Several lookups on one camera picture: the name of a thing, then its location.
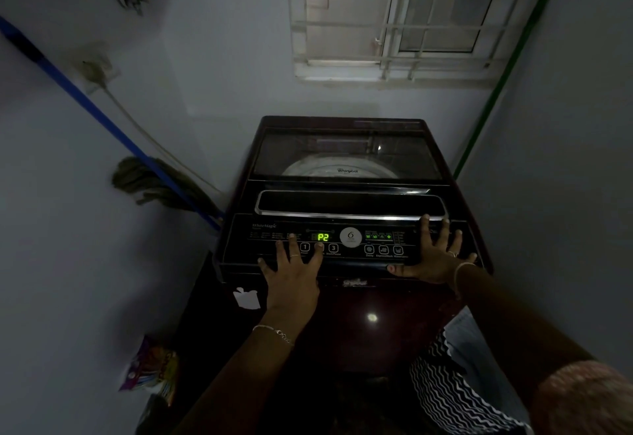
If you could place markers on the person's left hand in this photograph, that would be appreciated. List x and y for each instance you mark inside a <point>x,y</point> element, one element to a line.
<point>292,286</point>

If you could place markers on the person's right hand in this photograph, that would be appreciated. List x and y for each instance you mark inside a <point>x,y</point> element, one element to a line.
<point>435,266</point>

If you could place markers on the person's left little finger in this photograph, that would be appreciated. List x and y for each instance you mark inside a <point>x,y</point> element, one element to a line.
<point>264,267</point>

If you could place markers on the person's left middle finger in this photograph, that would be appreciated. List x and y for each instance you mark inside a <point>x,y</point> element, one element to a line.
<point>294,249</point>

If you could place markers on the person's right little finger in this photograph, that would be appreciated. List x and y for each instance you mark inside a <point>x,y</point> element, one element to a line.
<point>468,259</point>

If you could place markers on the person's right thumb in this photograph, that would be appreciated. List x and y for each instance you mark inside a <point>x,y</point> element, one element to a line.
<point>399,269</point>

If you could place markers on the person's right middle finger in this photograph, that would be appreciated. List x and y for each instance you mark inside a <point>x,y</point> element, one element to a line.
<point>444,235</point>

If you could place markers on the person's right forearm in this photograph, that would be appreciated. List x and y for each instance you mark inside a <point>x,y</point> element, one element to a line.
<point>514,331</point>

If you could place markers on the person's left forearm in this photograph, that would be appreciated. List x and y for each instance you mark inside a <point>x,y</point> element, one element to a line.
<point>242,375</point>

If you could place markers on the thin gold bangle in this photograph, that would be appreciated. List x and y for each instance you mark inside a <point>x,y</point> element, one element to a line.
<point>457,276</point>

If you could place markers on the white sticker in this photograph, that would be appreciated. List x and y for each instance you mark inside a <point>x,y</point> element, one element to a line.
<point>246,298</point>

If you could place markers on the dark maroon washing machine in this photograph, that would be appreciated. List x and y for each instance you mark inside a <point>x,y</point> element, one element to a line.
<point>356,331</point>

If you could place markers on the glass washing machine lid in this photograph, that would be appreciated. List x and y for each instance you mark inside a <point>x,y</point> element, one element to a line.
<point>346,155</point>

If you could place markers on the black white zigzag garment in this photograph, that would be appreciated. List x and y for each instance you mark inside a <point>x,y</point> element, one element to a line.
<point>445,390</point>

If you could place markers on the green pipe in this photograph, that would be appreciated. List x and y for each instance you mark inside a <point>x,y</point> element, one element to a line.
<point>494,93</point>

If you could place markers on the colourful plastic packet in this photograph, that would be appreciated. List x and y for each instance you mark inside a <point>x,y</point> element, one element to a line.
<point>151,368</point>

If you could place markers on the pink sleeve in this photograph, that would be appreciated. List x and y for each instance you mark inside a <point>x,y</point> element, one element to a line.
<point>588,400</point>

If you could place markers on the white window grille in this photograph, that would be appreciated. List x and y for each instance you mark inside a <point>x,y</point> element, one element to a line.
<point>346,26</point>

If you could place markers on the white framed glass window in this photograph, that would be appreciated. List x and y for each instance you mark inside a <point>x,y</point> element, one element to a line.
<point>445,4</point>

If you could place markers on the white wall socket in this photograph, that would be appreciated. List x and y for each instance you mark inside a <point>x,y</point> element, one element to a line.
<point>99,68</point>

